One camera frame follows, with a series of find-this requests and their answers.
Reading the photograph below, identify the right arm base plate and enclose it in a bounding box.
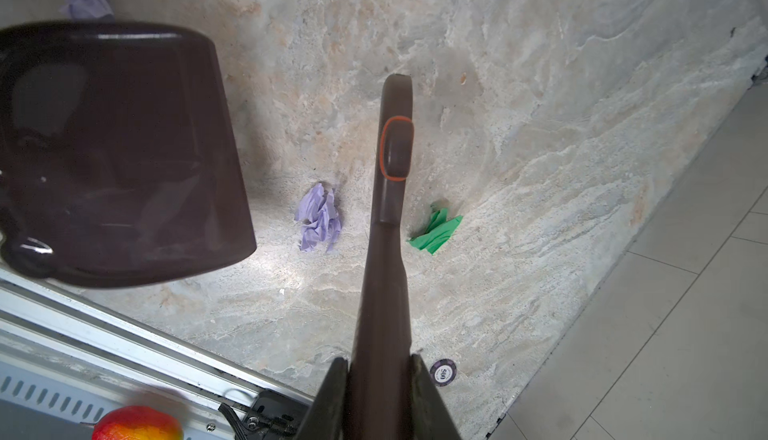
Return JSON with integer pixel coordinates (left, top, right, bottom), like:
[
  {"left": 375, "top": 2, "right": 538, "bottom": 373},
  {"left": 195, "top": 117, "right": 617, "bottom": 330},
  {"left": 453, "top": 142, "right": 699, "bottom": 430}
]
[{"left": 218, "top": 390, "right": 309, "bottom": 440}]

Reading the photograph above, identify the dark brown dustpan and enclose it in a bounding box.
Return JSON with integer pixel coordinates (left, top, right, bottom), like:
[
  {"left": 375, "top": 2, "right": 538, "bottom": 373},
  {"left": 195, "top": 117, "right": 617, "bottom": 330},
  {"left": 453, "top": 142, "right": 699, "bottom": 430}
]
[{"left": 1, "top": 20, "right": 257, "bottom": 288}]

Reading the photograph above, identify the red yellow toy mango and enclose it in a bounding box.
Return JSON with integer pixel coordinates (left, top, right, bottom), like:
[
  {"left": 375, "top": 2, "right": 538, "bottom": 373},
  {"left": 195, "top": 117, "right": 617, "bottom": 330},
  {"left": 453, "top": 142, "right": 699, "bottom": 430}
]
[{"left": 91, "top": 406, "right": 184, "bottom": 440}]

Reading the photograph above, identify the purple paper scrap right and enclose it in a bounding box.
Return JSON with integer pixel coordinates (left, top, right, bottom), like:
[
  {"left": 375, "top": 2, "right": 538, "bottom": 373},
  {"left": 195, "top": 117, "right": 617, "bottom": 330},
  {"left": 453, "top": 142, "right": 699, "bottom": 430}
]
[{"left": 295, "top": 183, "right": 342, "bottom": 252}]

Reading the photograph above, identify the aluminium rail frame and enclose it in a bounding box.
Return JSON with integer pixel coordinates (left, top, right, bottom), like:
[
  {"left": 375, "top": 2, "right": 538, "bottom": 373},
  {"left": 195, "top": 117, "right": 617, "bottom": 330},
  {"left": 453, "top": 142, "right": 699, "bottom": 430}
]
[{"left": 1, "top": 268, "right": 312, "bottom": 439}]

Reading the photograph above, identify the brown hand brush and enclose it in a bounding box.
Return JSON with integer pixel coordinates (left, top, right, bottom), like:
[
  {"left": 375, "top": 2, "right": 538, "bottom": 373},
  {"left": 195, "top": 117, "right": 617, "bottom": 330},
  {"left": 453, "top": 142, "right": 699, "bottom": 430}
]
[{"left": 343, "top": 74, "right": 415, "bottom": 439}]

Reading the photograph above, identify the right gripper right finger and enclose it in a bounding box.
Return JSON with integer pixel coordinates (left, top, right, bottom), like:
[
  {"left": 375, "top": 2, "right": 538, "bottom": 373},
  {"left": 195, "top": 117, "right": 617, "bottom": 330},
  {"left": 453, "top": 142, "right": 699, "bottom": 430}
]
[{"left": 410, "top": 354, "right": 461, "bottom": 440}]

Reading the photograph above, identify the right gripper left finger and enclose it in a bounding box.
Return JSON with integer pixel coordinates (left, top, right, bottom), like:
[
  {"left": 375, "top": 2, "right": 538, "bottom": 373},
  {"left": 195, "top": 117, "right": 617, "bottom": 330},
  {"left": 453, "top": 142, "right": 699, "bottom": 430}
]
[{"left": 295, "top": 357, "right": 348, "bottom": 440}]

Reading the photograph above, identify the green paper scrap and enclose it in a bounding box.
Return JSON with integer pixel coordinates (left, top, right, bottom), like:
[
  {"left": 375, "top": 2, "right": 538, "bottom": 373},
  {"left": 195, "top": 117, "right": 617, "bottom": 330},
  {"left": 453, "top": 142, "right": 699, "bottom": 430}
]
[{"left": 408, "top": 208, "right": 463, "bottom": 255}]

